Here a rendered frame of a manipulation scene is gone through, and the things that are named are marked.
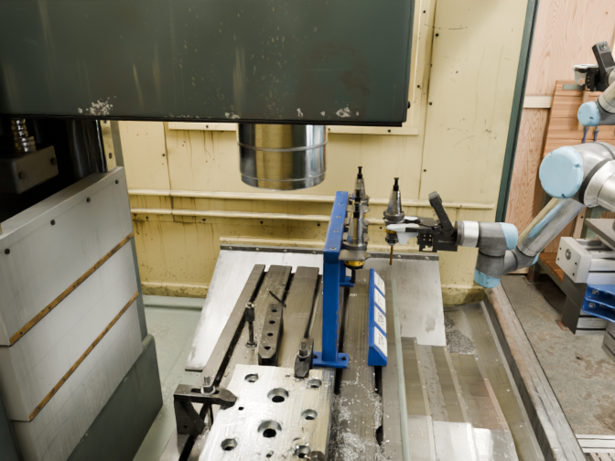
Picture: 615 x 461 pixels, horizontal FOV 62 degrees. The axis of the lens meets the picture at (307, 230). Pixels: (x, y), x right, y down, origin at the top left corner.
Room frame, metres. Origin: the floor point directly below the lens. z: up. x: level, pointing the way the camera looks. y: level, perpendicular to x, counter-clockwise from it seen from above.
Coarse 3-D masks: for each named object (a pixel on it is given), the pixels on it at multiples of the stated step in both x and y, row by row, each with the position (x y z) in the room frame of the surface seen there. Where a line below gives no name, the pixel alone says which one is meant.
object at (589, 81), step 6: (588, 66) 1.87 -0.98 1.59; (594, 66) 1.85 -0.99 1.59; (588, 72) 1.84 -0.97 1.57; (594, 72) 1.83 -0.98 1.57; (588, 78) 1.86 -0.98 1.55; (594, 78) 1.82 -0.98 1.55; (600, 78) 1.82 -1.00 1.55; (606, 78) 1.76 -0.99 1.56; (588, 84) 1.84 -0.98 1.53; (594, 84) 1.82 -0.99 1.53; (600, 84) 1.81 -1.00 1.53; (606, 84) 1.77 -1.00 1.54; (582, 90) 1.87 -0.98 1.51; (594, 90) 1.82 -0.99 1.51; (600, 90) 1.81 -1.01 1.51
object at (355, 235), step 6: (360, 216) 1.17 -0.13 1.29; (354, 222) 1.16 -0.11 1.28; (360, 222) 1.16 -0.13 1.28; (354, 228) 1.15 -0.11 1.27; (360, 228) 1.16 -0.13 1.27; (348, 234) 1.16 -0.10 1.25; (354, 234) 1.15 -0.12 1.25; (360, 234) 1.15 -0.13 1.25; (348, 240) 1.16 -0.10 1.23; (354, 240) 1.15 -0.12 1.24; (360, 240) 1.15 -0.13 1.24
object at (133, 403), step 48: (0, 144) 0.97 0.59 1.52; (48, 144) 1.01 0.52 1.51; (96, 144) 1.13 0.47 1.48; (0, 192) 0.89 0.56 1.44; (48, 192) 1.08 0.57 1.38; (144, 336) 1.26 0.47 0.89; (144, 384) 1.18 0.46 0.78; (0, 432) 0.70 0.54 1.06; (96, 432) 0.93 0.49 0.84; (144, 432) 1.14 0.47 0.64
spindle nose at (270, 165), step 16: (240, 128) 0.85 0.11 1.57; (256, 128) 0.82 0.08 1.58; (272, 128) 0.82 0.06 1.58; (288, 128) 0.82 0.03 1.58; (304, 128) 0.83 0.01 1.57; (320, 128) 0.85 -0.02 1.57; (240, 144) 0.86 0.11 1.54; (256, 144) 0.82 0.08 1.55; (272, 144) 0.82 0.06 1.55; (288, 144) 0.82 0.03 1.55; (304, 144) 0.82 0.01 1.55; (320, 144) 0.85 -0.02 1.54; (240, 160) 0.86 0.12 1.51; (256, 160) 0.83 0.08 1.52; (272, 160) 0.82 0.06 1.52; (288, 160) 0.82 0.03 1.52; (304, 160) 0.82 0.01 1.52; (320, 160) 0.85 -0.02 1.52; (240, 176) 0.87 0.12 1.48; (256, 176) 0.83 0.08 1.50; (272, 176) 0.82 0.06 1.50; (288, 176) 0.82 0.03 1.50; (304, 176) 0.82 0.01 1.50; (320, 176) 0.85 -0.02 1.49
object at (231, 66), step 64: (0, 0) 0.82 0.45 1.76; (64, 0) 0.81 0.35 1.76; (128, 0) 0.79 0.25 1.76; (192, 0) 0.78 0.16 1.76; (256, 0) 0.77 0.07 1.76; (320, 0) 0.76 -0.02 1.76; (384, 0) 0.75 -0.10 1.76; (0, 64) 0.82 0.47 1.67; (64, 64) 0.81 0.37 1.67; (128, 64) 0.80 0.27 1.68; (192, 64) 0.78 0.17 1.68; (256, 64) 0.77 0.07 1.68; (320, 64) 0.76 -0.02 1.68; (384, 64) 0.75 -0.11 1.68
